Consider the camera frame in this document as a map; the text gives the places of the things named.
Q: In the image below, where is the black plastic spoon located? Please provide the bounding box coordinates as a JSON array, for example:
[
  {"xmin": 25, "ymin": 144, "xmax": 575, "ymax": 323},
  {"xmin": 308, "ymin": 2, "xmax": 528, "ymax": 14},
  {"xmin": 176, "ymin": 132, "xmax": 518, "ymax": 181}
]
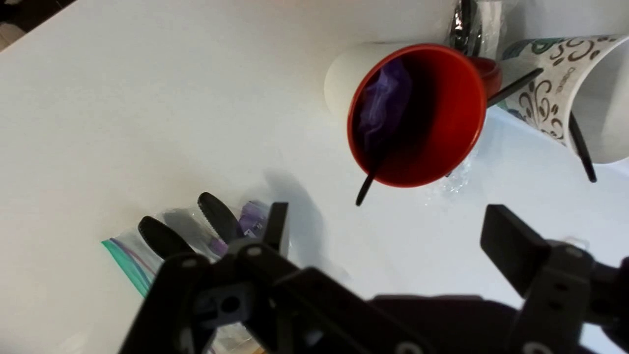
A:
[{"xmin": 565, "ymin": 112, "xmax": 599, "ymax": 185}]

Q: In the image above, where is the zip bag with teal edge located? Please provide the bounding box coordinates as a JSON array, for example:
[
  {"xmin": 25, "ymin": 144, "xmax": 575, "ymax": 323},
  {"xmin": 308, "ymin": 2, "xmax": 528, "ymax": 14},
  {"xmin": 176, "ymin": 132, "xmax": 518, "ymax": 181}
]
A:
[{"xmin": 100, "ymin": 199, "xmax": 290, "ymax": 301}]

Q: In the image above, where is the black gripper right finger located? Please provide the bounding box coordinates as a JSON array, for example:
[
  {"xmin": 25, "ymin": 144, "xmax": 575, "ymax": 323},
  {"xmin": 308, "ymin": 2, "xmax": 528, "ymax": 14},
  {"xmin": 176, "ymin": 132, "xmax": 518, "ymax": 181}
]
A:
[{"xmin": 479, "ymin": 203, "xmax": 629, "ymax": 354}]

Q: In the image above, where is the patterned paper coffee cup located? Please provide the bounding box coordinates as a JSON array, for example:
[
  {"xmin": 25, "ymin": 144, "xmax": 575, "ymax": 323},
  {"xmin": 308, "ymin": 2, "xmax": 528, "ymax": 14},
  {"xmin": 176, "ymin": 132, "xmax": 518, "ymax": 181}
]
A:
[{"xmin": 499, "ymin": 34, "xmax": 629, "ymax": 165}]

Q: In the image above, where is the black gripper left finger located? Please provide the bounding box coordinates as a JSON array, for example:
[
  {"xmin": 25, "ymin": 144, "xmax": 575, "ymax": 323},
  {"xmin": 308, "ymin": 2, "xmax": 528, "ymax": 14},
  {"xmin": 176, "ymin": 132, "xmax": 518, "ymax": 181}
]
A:
[{"xmin": 115, "ymin": 201, "xmax": 424, "ymax": 354}]

